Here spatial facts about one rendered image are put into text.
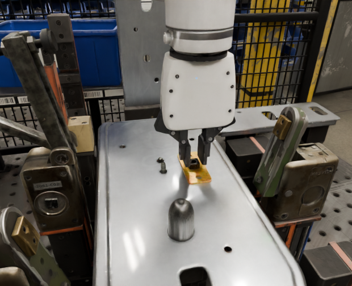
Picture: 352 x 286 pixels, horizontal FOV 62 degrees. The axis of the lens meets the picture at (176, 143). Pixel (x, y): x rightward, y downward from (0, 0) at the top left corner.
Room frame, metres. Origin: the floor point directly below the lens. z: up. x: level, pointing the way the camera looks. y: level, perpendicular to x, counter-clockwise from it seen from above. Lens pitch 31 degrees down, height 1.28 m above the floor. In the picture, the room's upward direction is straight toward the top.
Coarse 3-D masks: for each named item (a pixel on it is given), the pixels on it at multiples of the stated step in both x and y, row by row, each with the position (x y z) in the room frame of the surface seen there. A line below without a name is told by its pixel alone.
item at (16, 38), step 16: (16, 32) 0.35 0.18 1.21; (48, 32) 0.34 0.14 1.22; (0, 48) 0.33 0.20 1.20; (16, 48) 0.32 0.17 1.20; (32, 48) 0.34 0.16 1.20; (48, 48) 0.33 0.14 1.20; (16, 64) 0.32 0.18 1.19; (32, 64) 0.33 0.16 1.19; (32, 80) 0.33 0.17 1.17; (48, 80) 0.36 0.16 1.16; (32, 96) 0.32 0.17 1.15; (48, 96) 0.33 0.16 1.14; (48, 112) 0.33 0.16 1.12; (48, 128) 0.33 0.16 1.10; (64, 128) 0.36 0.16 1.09; (64, 144) 0.33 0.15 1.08
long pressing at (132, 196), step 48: (144, 144) 0.46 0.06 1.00; (192, 144) 0.46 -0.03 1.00; (96, 192) 0.32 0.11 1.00; (144, 192) 0.32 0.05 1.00; (192, 192) 0.32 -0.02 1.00; (240, 192) 0.32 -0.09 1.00; (96, 240) 0.23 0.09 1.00; (144, 240) 0.24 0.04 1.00; (192, 240) 0.24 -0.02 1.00; (240, 240) 0.24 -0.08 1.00
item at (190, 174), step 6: (192, 156) 0.41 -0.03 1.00; (180, 162) 0.39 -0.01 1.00; (192, 162) 0.39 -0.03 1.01; (198, 162) 0.38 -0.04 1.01; (186, 168) 0.38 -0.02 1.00; (192, 168) 0.38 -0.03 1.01; (198, 168) 0.38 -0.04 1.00; (204, 168) 0.38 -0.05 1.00; (186, 174) 0.36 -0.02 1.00; (192, 174) 0.36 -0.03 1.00; (198, 174) 0.36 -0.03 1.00; (204, 174) 0.36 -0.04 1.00; (192, 180) 0.35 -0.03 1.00; (198, 180) 0.35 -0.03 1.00; (204, 180) 0.35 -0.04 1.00; (210, 180) 0.35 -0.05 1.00
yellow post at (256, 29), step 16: (288, 0) 1.05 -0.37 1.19; (256, 32) 1.05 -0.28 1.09; (272, 32) 1.04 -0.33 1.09; (256, 48) 1.04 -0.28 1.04; (272, 48) 1.04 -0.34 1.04; (256, 64) 1.03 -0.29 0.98; (272, 64) 1.05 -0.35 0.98; (256, 80) 1.03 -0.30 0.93; (240, 96) 1.11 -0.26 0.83; (272, 96) 1.05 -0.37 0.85
